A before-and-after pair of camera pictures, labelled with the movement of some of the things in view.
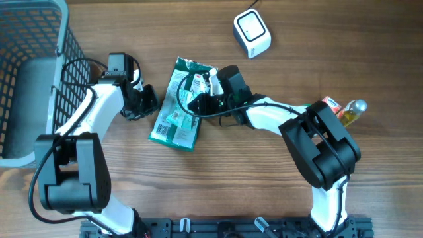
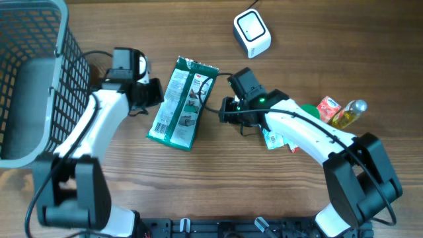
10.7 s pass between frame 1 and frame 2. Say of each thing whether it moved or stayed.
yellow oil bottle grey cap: stayed
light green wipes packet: moved
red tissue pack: stayed
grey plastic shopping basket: stayed
